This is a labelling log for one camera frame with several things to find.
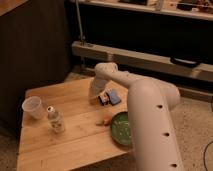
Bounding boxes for black white eraser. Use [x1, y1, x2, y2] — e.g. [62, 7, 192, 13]
[98, 92, 110, 106]

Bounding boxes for blue sponge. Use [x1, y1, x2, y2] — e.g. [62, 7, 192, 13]
[106, 89, 121, 105]

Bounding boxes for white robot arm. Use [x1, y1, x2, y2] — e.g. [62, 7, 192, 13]
[89, 62, 185, 171]

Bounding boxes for small orange carrot toy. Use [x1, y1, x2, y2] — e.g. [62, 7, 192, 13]
[95, 116, 112, 126]

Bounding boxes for green plate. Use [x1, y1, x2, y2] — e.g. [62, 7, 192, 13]
[110, 111, 132, 146]

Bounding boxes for clear plastic bottle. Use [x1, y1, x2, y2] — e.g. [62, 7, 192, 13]
[47, 106, 65, 133]

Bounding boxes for wooden table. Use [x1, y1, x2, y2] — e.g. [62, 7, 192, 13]
[17, 79, 131, 171]

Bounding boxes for clear plastic cup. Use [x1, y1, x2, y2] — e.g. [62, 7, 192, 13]
[22, 96, 44, 120]

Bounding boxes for metal pole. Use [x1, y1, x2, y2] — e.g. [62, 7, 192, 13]
[75, 0, 85, 45]

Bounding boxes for grey long case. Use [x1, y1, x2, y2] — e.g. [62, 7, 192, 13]
[71, 41, 213, 82]

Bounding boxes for cluttered shelf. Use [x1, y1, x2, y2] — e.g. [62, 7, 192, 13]
[71, 0, 213, 21]

